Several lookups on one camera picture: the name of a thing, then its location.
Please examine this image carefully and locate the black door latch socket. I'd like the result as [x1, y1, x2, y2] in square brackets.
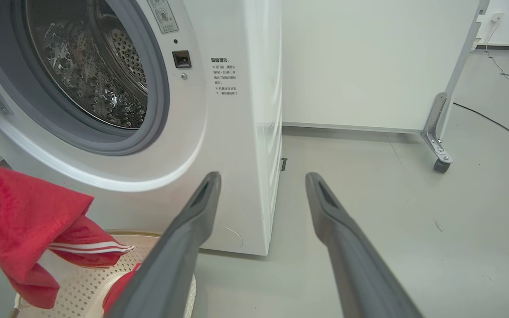
[172, 50, 192, 69]

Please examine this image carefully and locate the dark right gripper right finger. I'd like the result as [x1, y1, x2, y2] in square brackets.
[305, 172, 425, 318]

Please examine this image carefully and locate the black floor cable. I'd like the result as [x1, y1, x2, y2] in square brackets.
[452, 102, 509, 153]

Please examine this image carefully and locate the metal panel leg with caster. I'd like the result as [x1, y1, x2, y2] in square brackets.
[421, 0, 490, 174]

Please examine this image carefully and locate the stainless steel washer drum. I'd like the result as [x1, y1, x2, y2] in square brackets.
[26, 0, 148, 130]

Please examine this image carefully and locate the white front-load washing machine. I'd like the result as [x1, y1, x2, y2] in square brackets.
[0, 0, 283, 257]

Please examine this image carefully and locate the cream perforated laundry basket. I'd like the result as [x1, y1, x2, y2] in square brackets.
[9, 230, 197, 318]

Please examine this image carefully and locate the white partition panel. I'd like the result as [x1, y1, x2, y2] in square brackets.
[281, 0, 480, 134]

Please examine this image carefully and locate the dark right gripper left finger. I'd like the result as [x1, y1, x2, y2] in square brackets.
[104, 171, 222, 318]

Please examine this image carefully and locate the grey warning sticker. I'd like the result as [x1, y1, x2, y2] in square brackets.
[147, 0, 179, 34]

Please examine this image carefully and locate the red garment with white trim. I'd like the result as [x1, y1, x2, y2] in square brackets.
[0, 161, 143, 315]

